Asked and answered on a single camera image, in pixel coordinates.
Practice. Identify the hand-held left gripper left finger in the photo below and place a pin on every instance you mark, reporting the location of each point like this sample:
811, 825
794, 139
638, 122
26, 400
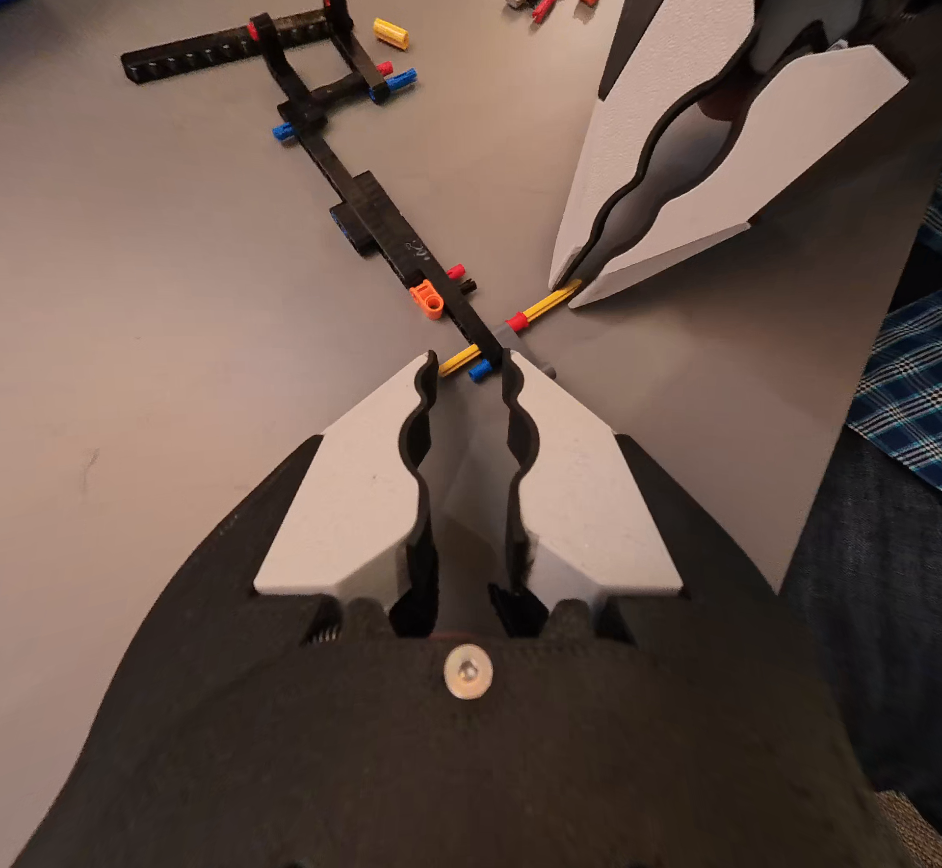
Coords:
353, 507

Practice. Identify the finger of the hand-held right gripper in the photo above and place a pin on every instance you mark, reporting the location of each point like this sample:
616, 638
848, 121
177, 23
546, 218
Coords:
662, 88
795, 140

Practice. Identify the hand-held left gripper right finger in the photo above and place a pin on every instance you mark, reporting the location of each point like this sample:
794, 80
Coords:
596, 515

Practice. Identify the red lego bush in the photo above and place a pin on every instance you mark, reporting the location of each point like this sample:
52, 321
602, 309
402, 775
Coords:
517, 322

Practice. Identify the long yellow lego axle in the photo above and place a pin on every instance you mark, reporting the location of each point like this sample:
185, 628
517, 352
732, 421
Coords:
548, 303

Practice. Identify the black lego beam assembly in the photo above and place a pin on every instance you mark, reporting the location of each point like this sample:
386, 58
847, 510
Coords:
383, 221

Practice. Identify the red lego pin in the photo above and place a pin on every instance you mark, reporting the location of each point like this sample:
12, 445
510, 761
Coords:
546, 4

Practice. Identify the yellow lego axle connector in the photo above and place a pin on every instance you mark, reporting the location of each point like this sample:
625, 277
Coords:
390, 33

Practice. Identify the long black lego beam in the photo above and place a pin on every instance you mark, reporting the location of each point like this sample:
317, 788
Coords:
184, 59

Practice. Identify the person's plaid shirt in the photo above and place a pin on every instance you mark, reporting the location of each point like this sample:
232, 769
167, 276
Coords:
905, 382

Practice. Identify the person's blue jeans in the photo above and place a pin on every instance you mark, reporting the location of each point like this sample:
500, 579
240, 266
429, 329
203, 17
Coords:
868, 588

